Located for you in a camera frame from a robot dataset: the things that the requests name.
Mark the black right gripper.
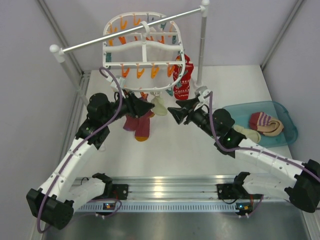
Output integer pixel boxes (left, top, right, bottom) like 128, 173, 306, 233
169, 97, 219, 139

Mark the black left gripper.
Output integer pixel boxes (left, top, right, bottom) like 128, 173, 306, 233
102, 88, 155, 126

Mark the cream sock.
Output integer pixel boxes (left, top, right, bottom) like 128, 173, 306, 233
233, 124, 261, 144
150, 96, 168, 116

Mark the white round clip hanger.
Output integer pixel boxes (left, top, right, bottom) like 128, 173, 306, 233
102, 11, 187, 96

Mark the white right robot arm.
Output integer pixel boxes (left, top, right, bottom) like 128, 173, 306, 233
168, 98, 320, 213

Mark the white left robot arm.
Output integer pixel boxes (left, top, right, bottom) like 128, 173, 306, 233
26, 92, 155, 230

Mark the maroon sock pair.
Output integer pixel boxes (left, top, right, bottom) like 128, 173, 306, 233
123, 110, 155, 142

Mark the red patterned sock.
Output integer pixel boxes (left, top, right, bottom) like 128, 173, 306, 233
173, 54, 194, 101

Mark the teal plastic basin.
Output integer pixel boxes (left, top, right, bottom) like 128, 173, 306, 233
224, 101, 298, 148

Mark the striped pink purple sock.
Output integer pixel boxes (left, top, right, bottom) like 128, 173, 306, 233
248, 112, 284, 137

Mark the white metal drying rack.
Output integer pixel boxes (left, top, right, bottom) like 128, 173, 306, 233
49, 0, 213, 152

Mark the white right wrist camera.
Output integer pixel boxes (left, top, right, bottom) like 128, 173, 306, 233
194, 86, 211, 99

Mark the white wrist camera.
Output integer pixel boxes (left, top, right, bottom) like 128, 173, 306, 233
194, 86, 211, 99
110, 77, 126, 89

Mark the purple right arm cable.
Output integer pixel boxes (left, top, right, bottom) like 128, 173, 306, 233
208, 90, 320, 216

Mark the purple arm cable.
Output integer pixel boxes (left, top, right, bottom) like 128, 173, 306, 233
208, 90, 320, 216
36, 66, 126, 233

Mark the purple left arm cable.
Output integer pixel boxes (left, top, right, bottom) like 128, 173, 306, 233
36, 66, 126, 233

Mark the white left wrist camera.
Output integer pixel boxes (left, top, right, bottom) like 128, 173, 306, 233
110, 77, 126, 89

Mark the aluminium rail base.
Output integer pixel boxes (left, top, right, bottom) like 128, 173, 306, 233
77, 174, 285, 216

